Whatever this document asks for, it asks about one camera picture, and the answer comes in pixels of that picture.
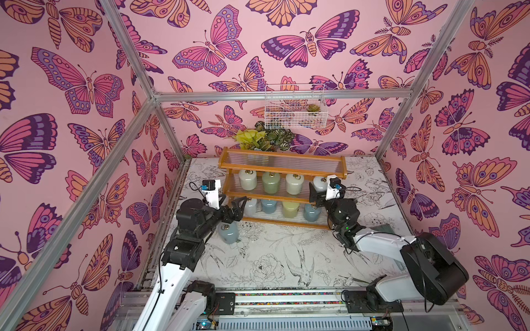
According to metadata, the large light blue canister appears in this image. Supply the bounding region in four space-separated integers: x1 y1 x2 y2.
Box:
218 222 240 245

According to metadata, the cream canister shelf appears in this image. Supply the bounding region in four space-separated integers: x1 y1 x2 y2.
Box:
286 174 304 195

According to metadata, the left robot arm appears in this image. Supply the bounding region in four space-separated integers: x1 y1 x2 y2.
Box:
134 197 248 330

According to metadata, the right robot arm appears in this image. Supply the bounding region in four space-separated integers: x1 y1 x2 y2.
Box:
309 176 469 309

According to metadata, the white canister bottom shelf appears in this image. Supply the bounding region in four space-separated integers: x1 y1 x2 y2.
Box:
244 198 258 217

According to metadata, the yellow-green canister bottom shelf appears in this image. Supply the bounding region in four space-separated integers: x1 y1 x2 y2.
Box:
282 201 300 219

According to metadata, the blue canister bottom shelf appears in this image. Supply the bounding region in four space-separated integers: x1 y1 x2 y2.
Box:
261 199 277 214

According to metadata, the wooden tiered shelf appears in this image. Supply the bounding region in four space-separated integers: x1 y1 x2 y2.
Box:
219 148 360 230

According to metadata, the green canister middle shelf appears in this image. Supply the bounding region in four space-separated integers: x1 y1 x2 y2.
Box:
262 172 281 194

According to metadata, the blue canister bottom right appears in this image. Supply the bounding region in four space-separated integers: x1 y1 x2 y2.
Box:
303 204 322 223

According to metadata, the green leafy plant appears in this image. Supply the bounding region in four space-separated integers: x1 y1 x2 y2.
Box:
234 121 295 152

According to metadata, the green plastic dustpan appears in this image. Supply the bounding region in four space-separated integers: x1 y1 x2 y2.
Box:
370 224 396 234

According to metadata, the small succulent in basket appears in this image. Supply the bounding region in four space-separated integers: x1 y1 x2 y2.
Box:
306 104 320 113

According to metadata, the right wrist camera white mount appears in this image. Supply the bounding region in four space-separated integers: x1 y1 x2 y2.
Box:
326 175 346 201

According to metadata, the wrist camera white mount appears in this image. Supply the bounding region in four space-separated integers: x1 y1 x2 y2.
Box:
200 179 221 210
326 175 346 201

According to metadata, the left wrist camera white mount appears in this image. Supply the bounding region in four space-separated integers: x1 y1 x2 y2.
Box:
200 179 221 210

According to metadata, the white wire basket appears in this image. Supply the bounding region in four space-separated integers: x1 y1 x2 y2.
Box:
263 84 328 130

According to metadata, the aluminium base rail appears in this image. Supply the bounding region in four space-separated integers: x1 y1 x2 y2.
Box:
111 287 469 331

